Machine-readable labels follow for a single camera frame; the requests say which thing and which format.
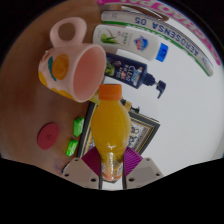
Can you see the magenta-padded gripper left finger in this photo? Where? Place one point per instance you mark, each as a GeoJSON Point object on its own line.
{"type": "Point", "coordinates": [78, 171]}

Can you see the dark blue pump bottle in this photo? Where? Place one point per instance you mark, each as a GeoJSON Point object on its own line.
{"type": "Point", "coordinates": [125, 71]}

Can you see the flat round red coaster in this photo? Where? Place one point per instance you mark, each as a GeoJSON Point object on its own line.
{"type": "Point", "coordinates": [48, 136]}

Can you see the white bottle with blue cap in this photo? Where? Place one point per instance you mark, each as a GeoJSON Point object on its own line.
{"type": "Point", "coordinates": [126, 40]}

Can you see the dark framed group photo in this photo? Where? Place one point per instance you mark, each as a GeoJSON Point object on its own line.
{"type": "Point", "coordinates": [143, 128]}

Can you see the orange-capped clear juice bottle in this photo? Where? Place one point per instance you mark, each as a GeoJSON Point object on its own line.
{"type": "Point", "coordinates": [110, 126]}

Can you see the pink mug with orange print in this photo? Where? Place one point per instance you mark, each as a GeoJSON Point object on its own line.
{"type": "Point", "coordinates": [60, 66]}

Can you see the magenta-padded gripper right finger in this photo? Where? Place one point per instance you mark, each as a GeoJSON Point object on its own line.
{"type": "Point", "coordinates": [145, 171]}

